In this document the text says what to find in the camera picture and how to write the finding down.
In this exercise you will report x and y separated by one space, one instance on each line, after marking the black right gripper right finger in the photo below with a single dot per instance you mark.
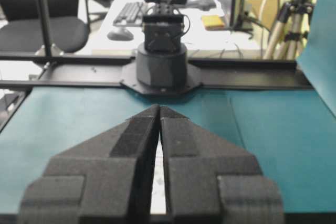
211 180

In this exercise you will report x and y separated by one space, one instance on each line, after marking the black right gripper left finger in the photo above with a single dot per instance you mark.
105 179

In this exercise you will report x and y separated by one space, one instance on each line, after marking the dark computer mouse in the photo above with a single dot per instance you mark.
120 34

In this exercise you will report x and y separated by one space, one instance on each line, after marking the white desk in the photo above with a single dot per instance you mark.
168 30

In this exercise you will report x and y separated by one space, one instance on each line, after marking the yellow sticky note pad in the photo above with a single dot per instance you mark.
212 22

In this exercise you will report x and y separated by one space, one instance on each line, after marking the teal backdrop sheet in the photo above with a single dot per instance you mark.
317 60

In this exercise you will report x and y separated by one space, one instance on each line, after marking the black computer keyboard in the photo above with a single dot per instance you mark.
131 15

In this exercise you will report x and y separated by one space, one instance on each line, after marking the black office chair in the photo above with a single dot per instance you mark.
23 29

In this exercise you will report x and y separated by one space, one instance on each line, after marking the black aluminium frame rail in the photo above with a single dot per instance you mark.
119 72

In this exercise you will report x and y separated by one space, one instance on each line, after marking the silver camera tripod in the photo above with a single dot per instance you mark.
286 40

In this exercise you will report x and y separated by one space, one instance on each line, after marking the black vertical frame post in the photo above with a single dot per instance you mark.
48 48

